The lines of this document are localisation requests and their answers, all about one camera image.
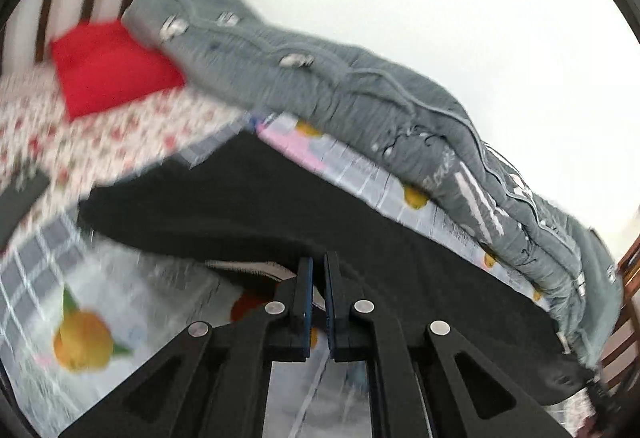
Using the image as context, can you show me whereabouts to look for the black pants with white stripe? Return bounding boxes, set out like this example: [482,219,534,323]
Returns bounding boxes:
[79,132,588,406]

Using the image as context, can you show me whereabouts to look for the brown wooden footboard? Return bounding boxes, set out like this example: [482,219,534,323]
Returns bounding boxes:
[601,238,639,392]

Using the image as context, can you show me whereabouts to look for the red floral bed sheet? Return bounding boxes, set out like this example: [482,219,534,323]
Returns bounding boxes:
[1,66,242,244]

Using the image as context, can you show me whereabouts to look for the red pillow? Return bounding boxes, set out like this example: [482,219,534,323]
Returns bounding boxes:
[50,20,184,120]

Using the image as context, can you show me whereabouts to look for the grey quilted blanket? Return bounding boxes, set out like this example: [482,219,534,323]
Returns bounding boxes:
[122,0,623,366]

